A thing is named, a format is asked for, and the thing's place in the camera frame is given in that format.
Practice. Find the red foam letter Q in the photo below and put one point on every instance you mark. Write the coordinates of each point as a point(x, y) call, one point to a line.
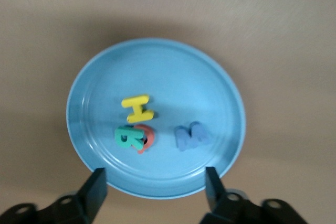
point(150, 136)

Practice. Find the teal foam letter R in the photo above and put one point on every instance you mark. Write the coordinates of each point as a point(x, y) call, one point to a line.
point(123, 136)

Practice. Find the blue plate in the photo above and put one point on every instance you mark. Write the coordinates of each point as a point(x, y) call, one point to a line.
point(157, 77)

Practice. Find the yellow foam letter H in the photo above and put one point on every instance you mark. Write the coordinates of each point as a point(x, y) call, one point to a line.
point(137, 110)

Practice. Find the blue foam letter M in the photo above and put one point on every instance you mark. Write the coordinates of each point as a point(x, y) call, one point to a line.
point(191, 137)

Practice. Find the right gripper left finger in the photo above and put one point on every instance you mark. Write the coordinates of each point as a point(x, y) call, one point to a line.
point(86, 203)

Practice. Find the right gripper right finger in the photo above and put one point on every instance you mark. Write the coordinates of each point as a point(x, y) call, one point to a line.
point(225, 208)

